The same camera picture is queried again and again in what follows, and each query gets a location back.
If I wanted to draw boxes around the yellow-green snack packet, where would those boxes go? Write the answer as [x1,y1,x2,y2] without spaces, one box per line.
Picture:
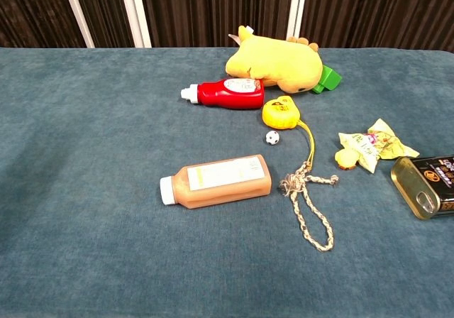
[338,118,421,173]

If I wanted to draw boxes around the olive oil tin can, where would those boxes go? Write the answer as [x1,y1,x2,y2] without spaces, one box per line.
[390,155,454,221]

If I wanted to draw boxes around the orange juice bottle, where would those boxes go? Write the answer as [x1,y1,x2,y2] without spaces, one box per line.
[159,154,273,210]

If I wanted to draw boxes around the red squeeze bottle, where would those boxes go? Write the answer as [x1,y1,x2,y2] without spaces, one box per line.
[180,77,265,111]

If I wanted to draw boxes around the yellow tape measure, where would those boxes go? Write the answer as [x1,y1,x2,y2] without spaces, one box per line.
[261,95,316,165]

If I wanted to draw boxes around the yellow plush toy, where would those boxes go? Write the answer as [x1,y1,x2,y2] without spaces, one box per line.
[225,25,324,94]

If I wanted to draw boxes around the small yellow duck toy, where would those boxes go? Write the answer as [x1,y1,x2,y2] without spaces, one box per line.
[334,148,360,170]

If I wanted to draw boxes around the green plastic block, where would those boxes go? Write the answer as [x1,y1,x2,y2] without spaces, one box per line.
[311,64,343,94]

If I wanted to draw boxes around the blue table cloth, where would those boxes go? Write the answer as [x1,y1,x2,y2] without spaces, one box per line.
[0,46,454,318]

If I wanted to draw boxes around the braided beige rope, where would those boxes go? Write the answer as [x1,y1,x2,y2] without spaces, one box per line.
[279,161,340,252]

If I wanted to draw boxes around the white vertical post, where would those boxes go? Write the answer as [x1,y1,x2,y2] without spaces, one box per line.
[117,0,153,48]
[59,0,96,48]
[285,0,309,41]

